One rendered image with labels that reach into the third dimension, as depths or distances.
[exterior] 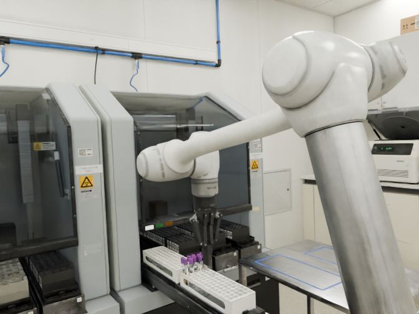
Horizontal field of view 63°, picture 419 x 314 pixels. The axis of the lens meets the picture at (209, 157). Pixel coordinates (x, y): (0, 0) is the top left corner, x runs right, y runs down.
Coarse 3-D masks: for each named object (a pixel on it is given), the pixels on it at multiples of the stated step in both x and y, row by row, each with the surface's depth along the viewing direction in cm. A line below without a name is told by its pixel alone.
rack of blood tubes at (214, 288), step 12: (180, 276) 122; (192, 276) 118; (204, 276) 119; (216, 276) 117; (192, 288) 117; (204, 288) 109; (216, 288) 107; (228, 288) 108; (240, 288) 107; (216, 300) 112; (228, 300) 99; (240, 300) 100; (252, 300) 103; (228, 312) 100; (240, 312) 100
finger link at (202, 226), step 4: (204, 216) 112; (204, 220) 112; (200, 224) 114; (204, 224) 113; (200, 228) 115; (204, 228) 113; (200, 232) 115; (204, 232) 113; (204, 236) 113; (204, 240) 113; (204, 244) 113
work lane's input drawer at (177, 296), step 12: (144, 264) 145; (144, 276) 143; (156, 276) 134; (168, 288) 126; (180, 288) 121; (180, 300) 119; (192, 300) 113; (192, 312) 113; (204, 312) 107; (216, 312) 103; (252, 312) 101; (264, 312) 102
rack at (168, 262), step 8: (152, 248) 151; (160, 248) 150; (144, 256) 146; (152, 256) 140; (160, 256) 140; (168, 256) 140; (176, 256) 139; (152, 264) 141; (160, 264) 134; (168, 264) 131; (176, 264) 131; (160, 272) 135; (168, 272) 137; (176, 272) 124; (176, 280) 124
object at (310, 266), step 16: (304, 240) 167; (256, 256) 148; (272, 256) 147; (288, 256) 147; (304, 256) 146; (320, 256) 145; (240, 272) 144; (272, 272) 130; (288, 272) 129; (304, 272) 129; (320, 272) 128; (336, 272) 127; (416, 272) 125; (304, 288) 115; (320, 288) 115; (336, 288) 114; (416, 288) 112; (336, 304) 104
